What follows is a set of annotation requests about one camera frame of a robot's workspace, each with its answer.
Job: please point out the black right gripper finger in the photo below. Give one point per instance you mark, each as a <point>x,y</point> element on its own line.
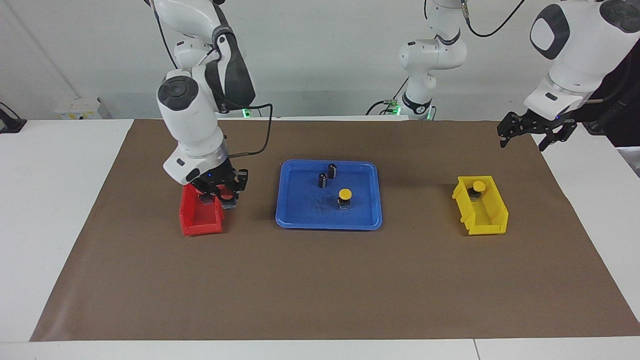
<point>241,181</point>
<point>214,192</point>

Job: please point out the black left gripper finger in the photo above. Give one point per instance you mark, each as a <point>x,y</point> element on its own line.
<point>505,131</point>
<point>557,136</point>

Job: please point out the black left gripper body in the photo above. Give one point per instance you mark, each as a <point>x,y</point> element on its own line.
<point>537,122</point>

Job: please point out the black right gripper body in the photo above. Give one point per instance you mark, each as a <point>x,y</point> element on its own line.
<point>217,176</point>

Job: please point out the red cap push button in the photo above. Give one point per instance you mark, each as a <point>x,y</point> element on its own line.
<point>228,196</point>

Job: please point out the yellow cap push button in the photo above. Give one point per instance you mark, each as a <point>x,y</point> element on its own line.
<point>344,194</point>
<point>478,186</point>

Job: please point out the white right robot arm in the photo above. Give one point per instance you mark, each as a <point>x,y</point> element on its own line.
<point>195,120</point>

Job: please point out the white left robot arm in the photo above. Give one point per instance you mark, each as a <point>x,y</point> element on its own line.
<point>575,55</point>

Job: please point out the red plastic storage bin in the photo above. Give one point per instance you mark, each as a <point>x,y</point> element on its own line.
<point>200,220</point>

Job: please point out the blue plastic tray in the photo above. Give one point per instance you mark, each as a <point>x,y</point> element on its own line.
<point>305,210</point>

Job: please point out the black cylindrical capacitor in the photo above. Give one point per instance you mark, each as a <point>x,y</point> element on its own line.
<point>323,180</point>
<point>332,170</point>

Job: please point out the yellow plastic storage bin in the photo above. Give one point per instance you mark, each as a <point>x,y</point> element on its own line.
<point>487,215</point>

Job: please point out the brown paper table mat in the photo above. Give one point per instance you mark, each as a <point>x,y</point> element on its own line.
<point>320,280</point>

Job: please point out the black clamp stand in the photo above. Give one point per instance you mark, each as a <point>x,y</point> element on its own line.
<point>11,122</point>

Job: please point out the white wall socket box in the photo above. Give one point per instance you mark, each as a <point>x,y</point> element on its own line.
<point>79,109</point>

